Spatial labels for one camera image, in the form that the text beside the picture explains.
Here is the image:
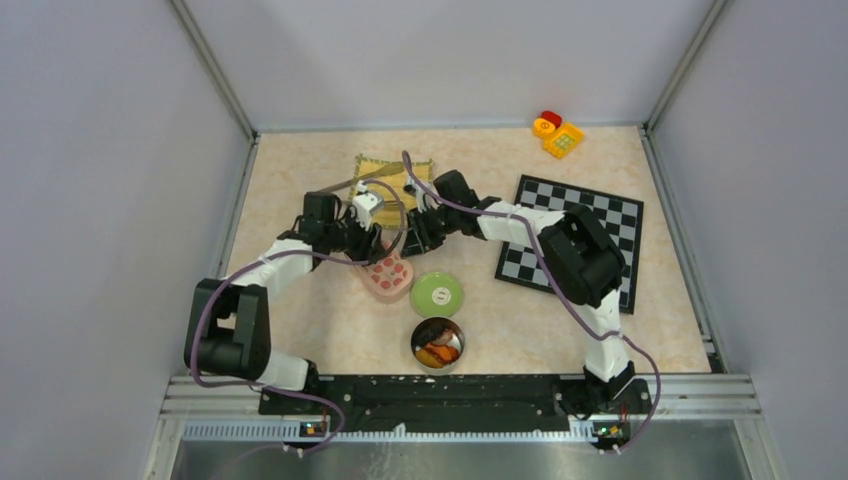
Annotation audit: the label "green round lid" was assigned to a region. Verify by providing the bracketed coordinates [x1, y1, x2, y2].
[410, 272, 464, 318]

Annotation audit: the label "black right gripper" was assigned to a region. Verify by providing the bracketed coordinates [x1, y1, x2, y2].
[401, 205, 459, 261]

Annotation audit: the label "silver metal tongs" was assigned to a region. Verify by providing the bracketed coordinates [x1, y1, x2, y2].
[317, 161, 408, 200]

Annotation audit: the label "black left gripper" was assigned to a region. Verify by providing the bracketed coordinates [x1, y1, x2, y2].
[325, 208, 388, 266]

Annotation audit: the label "orange round toy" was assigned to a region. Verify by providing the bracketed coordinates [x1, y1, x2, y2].
[532, 117, 557, 139]

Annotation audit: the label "dark seaweed roll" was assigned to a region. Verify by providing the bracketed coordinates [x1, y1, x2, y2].
[415, 317, 454, 341]

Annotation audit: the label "checkerboard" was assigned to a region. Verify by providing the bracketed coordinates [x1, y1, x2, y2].
[494, 174, 645, 315]

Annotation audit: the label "orange fried food piece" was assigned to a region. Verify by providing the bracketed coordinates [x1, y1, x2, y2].
[415, 350, 444, 369]

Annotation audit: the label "yellow toy block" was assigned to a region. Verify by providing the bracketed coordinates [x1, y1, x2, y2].
[542, 123, 585, 159]

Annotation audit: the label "orange chicken drumstick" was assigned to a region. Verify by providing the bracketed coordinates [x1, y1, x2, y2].
[428, 345, 460, 365]

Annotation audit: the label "aluminium frame rail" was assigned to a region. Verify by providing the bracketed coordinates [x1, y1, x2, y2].
[144, 374, 786, 479]

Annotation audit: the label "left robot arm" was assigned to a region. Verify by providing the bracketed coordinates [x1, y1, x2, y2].
[184, 190, 387, 414]

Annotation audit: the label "brown meat piece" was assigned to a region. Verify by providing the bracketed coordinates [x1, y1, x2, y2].
[426, 329, 455, 346]

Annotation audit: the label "red toy block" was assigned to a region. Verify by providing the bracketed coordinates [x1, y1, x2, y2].
[539, 110, 563, 129]

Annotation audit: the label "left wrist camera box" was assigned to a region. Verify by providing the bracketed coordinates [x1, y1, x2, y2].
[351, 190, 385, 231]

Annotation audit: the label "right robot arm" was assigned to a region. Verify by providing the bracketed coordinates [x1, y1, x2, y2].
[402, 170, 634, 412]

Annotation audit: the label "pink lunch box lid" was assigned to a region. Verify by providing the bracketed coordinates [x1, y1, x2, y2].
[358, 251, 414, 303]

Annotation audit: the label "round steel container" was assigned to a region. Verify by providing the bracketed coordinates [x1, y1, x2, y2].
[410, 317, 465, 375]

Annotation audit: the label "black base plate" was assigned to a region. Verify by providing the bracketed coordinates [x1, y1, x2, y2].
[258, 374, 651, 433]

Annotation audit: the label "pink lunch box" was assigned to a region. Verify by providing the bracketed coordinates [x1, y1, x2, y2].
[360, 271, 413, 303]

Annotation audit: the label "bamboo mat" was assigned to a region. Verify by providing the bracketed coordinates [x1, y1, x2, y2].
[354, 154, 434, 229]

